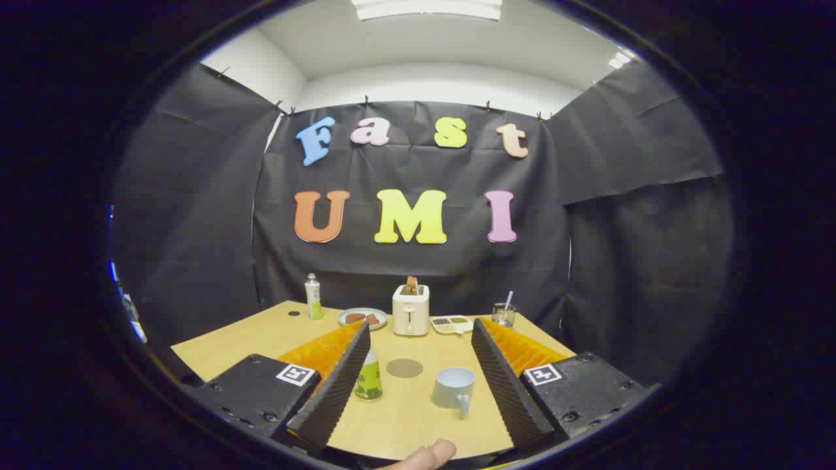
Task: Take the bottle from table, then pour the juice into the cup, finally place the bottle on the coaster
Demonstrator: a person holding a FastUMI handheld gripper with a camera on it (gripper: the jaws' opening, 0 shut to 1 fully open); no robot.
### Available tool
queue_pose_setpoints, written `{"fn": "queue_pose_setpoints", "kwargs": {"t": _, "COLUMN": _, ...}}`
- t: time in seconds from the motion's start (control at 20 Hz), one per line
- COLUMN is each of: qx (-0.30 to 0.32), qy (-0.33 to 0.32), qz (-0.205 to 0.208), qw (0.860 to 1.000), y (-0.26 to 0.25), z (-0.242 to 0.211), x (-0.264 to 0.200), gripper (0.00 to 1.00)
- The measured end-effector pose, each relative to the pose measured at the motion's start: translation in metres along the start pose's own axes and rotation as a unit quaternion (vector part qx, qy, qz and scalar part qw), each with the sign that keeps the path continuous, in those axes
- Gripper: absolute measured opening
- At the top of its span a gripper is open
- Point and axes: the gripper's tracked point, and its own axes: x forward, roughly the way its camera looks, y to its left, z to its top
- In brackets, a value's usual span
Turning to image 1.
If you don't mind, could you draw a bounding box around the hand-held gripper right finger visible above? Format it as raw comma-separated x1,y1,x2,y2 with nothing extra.
470,318,647,454

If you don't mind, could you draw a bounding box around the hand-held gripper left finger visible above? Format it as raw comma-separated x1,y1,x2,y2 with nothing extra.
186,319,372,451

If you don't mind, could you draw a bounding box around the clear juice bottle green label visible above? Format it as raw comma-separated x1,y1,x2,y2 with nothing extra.
353,349,384,401

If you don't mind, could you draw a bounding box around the pale blue cup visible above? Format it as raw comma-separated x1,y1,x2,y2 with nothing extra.
432,368,476,420

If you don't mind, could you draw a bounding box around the round brown coaster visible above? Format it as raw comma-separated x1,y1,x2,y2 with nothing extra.
385,358,424,379

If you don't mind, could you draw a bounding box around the small white green capped bottle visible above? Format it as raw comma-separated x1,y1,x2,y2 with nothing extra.
305,273,323,321

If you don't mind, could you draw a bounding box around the pale green plate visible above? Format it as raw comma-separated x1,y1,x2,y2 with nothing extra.
337,307,388,331

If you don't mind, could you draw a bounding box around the wooden table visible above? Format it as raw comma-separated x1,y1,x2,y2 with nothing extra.
171,300,577,461

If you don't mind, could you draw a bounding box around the white divided snack dish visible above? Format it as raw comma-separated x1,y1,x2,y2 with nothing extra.
430,315,474,336

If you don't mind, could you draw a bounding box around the cream toaster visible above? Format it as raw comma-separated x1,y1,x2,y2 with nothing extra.
392,285,430,337

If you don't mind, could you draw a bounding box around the black backdrop cloth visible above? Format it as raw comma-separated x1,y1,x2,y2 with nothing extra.
111,59,735,386

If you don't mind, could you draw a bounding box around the long ceiling light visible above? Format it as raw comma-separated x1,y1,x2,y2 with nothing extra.
351,0,504,22

